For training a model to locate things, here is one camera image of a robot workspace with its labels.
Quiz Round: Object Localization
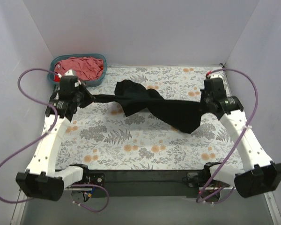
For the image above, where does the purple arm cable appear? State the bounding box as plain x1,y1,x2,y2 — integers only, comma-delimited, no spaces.
196,68,259,204
0,68,110,213

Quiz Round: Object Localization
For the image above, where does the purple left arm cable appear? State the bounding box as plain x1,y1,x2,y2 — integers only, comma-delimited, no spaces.
0,68,110,213

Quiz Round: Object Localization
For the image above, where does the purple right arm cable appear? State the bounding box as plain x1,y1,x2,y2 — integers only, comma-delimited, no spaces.
196,68,259,204

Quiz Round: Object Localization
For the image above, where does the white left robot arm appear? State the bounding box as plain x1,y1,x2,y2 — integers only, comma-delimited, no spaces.
15,75,95,201

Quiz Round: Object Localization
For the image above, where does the pink crumpled t-shirt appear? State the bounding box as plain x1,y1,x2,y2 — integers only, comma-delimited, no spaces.
54,57,104,81

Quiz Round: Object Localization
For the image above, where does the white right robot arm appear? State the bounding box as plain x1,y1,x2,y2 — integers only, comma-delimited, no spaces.
201,75,281,198

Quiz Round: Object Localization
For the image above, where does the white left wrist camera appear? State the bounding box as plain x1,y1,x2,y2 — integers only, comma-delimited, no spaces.
63,69,76,76

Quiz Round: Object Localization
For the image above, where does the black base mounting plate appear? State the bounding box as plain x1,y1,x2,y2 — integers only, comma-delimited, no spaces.
69,170,209,198

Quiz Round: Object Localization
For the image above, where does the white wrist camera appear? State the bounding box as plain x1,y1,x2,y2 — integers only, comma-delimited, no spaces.
206,71,223,79
63,69,76,76

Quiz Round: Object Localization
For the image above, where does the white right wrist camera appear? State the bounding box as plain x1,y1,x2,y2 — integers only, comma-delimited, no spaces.
206,71,223,79

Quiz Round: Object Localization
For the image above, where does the aluminium frame rail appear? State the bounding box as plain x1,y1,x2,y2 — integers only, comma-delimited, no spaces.
10,184,281,225

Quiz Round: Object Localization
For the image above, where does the floral patterned table cover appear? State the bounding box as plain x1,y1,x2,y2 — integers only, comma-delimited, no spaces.
56,67,233,170

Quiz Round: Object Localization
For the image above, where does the teal plastic laundry basket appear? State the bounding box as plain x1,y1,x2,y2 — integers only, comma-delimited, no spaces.
50,53,107,87

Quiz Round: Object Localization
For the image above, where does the black t-shirt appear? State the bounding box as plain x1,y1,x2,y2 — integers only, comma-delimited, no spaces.
94,80,204,134

